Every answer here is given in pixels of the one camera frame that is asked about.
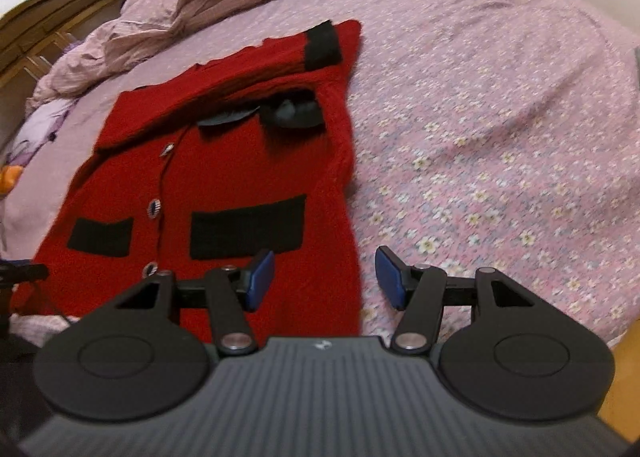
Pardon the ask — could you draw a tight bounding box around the lilac cloth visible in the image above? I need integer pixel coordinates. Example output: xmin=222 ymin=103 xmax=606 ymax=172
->
xmin=3 ymin=98 xmax=76 ymax=166

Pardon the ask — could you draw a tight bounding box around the dark wooden footboard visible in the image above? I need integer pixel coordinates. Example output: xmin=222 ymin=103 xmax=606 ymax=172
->
xmin=1 ymin=0 xmax=125 ymax=146

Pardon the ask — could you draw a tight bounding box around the orange toy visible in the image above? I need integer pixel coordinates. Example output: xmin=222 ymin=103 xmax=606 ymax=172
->
xmin=0 ymin=165 xmax=24 ymax=198

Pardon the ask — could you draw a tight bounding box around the red knitted cardigan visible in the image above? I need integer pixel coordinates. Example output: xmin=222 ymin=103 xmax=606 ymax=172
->
xmin=11 ymin=20 xmax=361 ymax=342

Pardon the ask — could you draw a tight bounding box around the pink floral bed sheet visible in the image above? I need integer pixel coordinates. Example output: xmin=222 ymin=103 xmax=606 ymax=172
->
xmin=1 ymin=0 xmax=639 ymax=340

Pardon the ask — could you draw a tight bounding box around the black left gripper tip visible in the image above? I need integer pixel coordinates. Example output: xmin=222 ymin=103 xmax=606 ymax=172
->
xmin=0 ymin=260 xmax=49 ymax=289

